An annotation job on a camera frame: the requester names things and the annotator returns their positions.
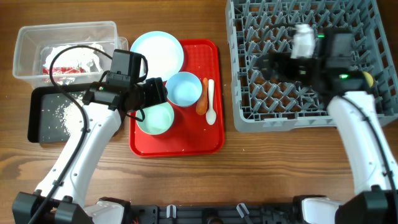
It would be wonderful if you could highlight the red snack wrapper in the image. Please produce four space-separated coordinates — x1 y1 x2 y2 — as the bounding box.
52 67 85 75

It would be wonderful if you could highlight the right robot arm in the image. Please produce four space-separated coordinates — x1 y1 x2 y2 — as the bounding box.
269 24 397 223

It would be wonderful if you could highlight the light green bowl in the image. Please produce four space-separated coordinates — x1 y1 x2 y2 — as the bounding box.
136 102 175 135

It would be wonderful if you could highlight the white spoon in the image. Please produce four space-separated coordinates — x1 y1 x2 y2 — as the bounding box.
206 79 216 125

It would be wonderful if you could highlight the clear plastic bin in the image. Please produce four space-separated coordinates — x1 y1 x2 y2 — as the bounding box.
12 21 129 88

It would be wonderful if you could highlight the black tray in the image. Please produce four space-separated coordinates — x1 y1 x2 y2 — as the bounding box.
27 83 94 144

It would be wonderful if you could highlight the grey dishwasher rack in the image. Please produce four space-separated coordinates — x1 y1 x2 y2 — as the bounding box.
225 0 397 133

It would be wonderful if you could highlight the orange carrot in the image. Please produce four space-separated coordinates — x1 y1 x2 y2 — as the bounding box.
196 78 208 115

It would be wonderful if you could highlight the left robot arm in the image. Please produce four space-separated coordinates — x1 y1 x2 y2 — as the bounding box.
12 49 167 223

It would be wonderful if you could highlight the yellow cup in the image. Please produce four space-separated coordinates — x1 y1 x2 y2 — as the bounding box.
363 72 374 88

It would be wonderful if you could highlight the red serving tray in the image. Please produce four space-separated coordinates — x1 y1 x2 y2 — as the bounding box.
129 39 225 157

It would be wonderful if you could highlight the large light blue plate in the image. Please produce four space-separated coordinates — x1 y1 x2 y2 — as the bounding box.
130 31 184 81

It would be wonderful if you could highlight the white rice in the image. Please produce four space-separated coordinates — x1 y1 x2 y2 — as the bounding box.
55 94 83 136

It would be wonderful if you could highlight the white tissue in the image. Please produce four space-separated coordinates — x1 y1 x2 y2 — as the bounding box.
43 43 103 74

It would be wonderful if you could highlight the light blue rice bowl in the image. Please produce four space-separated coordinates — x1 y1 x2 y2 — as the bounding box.
165 72 203 107

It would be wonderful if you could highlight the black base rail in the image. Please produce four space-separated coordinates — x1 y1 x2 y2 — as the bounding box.
124 195 348 224

